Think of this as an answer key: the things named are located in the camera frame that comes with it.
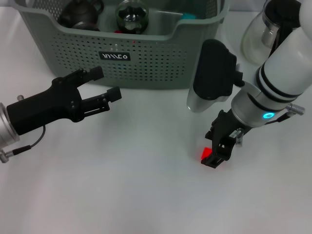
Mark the glass carafe black handle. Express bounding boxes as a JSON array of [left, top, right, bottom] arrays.
[[241, 0, 304, 66]]

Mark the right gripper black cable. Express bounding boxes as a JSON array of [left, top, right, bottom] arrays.
[[265, 103, 307, 125]]

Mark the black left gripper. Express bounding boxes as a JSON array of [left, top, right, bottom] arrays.
[[6, 65, 122, 136]]

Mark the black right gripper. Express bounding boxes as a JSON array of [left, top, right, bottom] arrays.
[[200, 109, 252, 169]]

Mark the black clay teapot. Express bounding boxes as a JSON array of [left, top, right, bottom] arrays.
[[59, 0, 104, 30]]

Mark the grey-green perforated storage bin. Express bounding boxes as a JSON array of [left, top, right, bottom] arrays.
[[14, 0, 231, 90]]

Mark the right gripper metal connector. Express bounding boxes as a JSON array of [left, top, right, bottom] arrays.
[[234, 127, 245, 147]]

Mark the large red wedge brick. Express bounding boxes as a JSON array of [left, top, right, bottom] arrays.
[[200, 147, 212, 161]]

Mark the glass teacup black holder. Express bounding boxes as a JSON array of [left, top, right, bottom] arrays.
[[72, 21, 98, 31], [115, 0, 150, 35]]

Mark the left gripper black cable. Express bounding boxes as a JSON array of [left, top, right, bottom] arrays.
[[0, 126, 47, 163]]

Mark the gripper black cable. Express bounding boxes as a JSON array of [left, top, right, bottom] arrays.
[[265, 103, 307, 125], [0, 126, 47, 163]]

